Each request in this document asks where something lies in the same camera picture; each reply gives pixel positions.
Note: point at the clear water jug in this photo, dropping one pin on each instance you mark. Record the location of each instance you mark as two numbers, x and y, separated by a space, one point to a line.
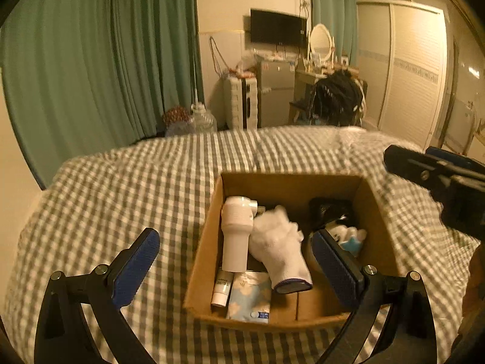
202 119

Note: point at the floral bag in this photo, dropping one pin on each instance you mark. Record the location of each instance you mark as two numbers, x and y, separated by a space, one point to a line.
176 119

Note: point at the white sock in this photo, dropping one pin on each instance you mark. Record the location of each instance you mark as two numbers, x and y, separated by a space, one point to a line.
282 246

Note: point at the wooden dressing table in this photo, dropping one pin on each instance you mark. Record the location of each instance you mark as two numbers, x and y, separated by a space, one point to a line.
303 83

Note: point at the brown cardboard box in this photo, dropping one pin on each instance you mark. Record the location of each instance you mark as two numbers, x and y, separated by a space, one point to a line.
333 303

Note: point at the black backpack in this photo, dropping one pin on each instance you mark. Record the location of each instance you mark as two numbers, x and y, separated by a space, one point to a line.
339 96

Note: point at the white cylindrical bottle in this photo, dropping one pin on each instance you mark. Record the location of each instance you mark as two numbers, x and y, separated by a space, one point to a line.
237 235

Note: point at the white louvered wardrobe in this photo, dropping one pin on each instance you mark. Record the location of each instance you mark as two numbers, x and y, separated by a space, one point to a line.
409 72

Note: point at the narrow green curtain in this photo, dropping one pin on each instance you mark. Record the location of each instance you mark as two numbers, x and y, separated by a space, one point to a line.
333 3

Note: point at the silver small fridge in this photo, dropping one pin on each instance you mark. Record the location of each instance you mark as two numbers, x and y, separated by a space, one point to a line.
276 94

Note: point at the white cream tube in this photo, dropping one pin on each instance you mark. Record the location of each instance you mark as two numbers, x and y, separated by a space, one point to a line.
222 288

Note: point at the blue tissue pack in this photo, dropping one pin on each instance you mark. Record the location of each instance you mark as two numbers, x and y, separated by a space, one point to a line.
248 295

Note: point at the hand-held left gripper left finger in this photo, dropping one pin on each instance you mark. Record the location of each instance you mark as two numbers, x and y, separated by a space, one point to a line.
138 263

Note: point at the white toy with blue star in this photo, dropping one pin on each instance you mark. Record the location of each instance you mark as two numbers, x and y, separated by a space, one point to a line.
350 239

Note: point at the black pouch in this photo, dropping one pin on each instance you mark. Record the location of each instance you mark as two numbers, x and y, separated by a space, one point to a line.
329 208

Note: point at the person's right forearm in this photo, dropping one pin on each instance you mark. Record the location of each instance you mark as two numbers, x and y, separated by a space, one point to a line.
475 284

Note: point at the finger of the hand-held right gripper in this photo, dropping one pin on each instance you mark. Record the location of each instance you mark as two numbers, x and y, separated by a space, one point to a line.
451 159
405 163

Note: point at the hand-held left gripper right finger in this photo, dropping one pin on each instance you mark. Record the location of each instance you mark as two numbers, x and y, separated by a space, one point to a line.
333 265

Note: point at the white suitcase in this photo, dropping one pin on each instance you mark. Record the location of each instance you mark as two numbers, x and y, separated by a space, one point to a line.
240 102

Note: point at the black wall television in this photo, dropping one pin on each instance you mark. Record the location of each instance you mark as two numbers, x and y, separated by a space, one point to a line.
278 26

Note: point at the green checkered blanket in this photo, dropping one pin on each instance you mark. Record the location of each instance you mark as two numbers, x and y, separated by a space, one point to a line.
132 182

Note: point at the clear plastic bag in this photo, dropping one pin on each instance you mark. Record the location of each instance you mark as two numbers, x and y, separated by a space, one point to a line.
247 62

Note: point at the oval white vanity mirror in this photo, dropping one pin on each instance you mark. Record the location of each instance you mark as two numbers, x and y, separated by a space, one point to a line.
321 40

